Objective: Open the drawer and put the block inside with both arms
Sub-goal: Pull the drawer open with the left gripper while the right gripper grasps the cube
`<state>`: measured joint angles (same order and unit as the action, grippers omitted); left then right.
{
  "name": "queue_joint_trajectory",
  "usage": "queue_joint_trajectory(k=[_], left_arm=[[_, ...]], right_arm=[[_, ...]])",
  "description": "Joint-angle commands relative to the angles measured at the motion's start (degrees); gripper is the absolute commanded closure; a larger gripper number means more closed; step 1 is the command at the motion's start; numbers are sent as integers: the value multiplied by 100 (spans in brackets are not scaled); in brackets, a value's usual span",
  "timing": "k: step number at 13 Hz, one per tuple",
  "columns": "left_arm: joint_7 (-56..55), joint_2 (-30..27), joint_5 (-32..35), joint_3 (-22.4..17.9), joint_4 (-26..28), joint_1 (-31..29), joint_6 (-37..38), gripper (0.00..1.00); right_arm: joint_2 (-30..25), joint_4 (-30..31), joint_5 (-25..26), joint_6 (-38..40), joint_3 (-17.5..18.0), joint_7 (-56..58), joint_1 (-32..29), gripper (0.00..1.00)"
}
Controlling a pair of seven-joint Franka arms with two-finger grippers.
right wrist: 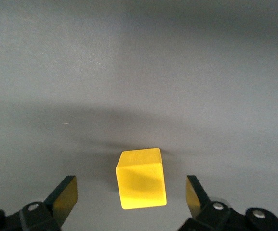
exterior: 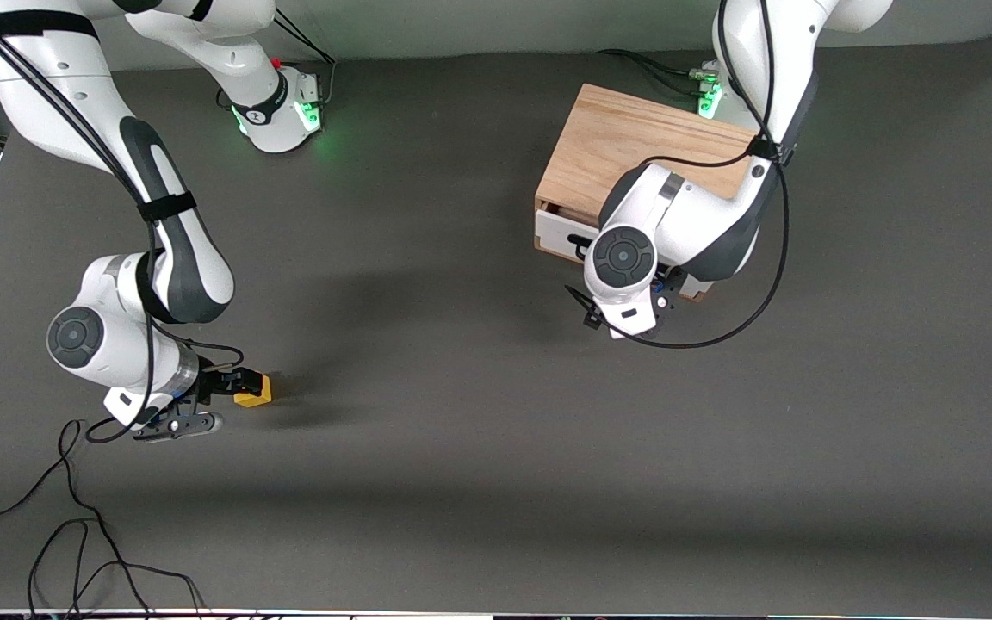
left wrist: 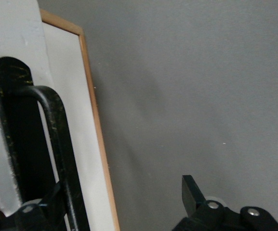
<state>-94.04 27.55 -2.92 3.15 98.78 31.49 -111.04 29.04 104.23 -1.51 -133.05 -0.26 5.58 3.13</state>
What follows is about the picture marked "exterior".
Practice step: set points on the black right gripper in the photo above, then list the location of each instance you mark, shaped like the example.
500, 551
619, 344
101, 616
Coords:
213, 382

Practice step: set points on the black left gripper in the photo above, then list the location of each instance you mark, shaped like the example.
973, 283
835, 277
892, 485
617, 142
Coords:
661, 268

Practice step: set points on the yellow cube block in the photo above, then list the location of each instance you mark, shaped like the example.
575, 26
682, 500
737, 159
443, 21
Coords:
257, 400

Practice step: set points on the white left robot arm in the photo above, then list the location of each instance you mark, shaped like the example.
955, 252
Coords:
685, 224

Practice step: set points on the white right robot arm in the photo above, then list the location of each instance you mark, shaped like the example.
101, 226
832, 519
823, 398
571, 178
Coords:
57, 86

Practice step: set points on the wooden drawer cabinet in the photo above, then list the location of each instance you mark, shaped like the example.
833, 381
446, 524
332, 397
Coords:
608, 138

